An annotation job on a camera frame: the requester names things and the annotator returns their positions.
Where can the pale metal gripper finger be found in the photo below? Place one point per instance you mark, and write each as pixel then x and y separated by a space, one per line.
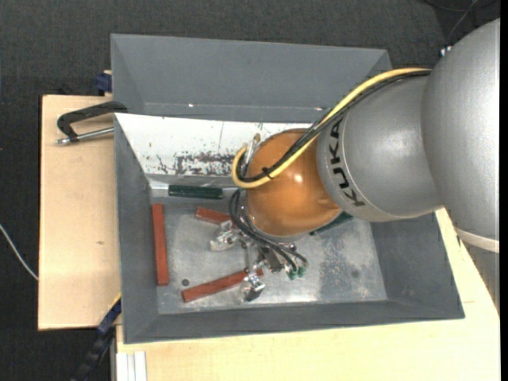
pixel 223 237
pixel 254 283

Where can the red-brown flat block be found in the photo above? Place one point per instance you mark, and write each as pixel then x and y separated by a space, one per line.
pixel 160 244
pixel 214 286
pixel 208 214

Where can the dark green flat block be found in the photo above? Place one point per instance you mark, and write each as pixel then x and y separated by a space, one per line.
pixel 194 191

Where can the pale wood flat board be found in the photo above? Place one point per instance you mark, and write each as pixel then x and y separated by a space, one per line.
pixel 75 212

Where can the grey metal bin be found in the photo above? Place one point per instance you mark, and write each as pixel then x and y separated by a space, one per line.
pixel 190 74

